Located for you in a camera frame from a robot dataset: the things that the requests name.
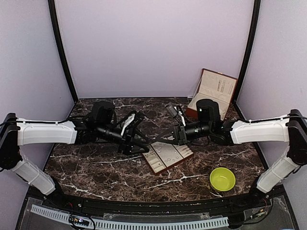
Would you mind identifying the lime green bowl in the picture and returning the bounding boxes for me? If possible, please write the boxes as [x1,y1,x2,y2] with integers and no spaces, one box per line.
[209,167,236,192]

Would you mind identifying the red jewelry box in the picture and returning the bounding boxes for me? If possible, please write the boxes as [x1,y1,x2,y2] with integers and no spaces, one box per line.
[186,69,237,120]

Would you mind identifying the red jewelry tray insert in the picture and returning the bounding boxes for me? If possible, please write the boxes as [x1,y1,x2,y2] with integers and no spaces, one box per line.
[143,142,194,175]

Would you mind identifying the white slotted cable duct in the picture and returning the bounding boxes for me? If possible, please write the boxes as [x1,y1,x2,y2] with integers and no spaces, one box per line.
[30,205,229,230]

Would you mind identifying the right black frame post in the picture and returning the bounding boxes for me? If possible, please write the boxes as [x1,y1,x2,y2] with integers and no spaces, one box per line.
[232,0,261,104]

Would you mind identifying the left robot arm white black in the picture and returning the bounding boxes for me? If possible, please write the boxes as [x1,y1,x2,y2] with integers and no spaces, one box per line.
[0,101,149,209]

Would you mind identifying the black frame post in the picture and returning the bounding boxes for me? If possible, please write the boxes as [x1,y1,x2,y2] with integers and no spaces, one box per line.
[232,0,261,104]
[47,0,79,103]

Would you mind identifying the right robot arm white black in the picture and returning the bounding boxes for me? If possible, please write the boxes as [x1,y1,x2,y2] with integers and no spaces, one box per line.
[155,99,307,208]

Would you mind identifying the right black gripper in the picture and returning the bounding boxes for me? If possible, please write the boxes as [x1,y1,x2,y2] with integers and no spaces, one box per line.
[156,121,213,146]

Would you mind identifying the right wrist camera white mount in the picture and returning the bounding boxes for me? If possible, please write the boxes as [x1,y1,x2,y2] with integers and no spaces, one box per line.
[165,103,187,126]

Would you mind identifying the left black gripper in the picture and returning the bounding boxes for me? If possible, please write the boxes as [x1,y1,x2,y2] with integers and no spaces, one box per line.
[97,123,150,156]

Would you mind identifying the left black frame post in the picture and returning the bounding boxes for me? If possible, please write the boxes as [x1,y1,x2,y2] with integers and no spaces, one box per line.
[47,0,79,103]

